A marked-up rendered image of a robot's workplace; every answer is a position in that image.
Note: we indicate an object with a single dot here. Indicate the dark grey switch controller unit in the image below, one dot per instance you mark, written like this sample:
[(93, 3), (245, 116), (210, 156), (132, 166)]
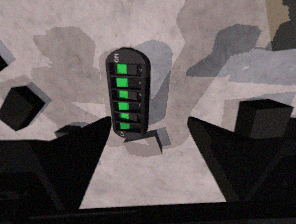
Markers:
[(128, 76)]

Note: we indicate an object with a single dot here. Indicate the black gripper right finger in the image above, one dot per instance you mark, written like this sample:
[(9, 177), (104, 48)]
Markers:
[(238, 163)]

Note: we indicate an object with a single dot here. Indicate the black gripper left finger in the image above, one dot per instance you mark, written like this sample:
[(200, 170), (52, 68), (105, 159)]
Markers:
[(65, 165)]

